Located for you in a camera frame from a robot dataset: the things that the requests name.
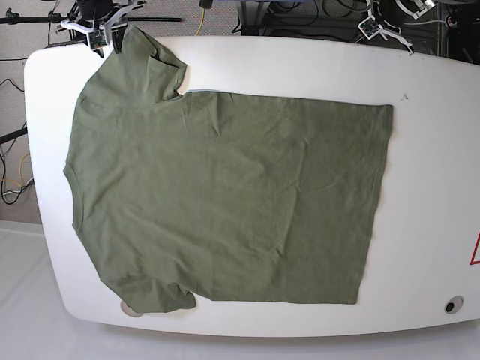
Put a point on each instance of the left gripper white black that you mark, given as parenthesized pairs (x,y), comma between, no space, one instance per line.
(391,15)

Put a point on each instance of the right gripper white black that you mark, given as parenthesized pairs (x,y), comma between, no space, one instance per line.
(87,16)

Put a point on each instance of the olive green T-shirt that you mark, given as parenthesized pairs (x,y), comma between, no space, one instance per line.
(232,197)

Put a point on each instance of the black stand leg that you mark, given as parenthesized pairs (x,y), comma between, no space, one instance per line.
(13,135)

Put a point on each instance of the red triangle sticker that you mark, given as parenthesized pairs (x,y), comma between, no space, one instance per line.
(475,254)

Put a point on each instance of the left table grommet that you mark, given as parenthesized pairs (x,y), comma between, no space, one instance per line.
(129,311)

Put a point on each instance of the table grommet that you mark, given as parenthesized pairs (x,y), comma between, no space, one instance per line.
(454,304)
(129,311)

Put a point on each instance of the right table grommet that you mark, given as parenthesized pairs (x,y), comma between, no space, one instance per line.
(454,304)

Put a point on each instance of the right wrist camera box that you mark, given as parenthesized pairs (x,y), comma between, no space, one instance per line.
(96,40)

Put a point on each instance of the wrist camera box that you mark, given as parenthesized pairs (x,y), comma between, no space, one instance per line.
(96,40)
(370,28)

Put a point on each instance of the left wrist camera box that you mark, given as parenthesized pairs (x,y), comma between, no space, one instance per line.
(370,28)

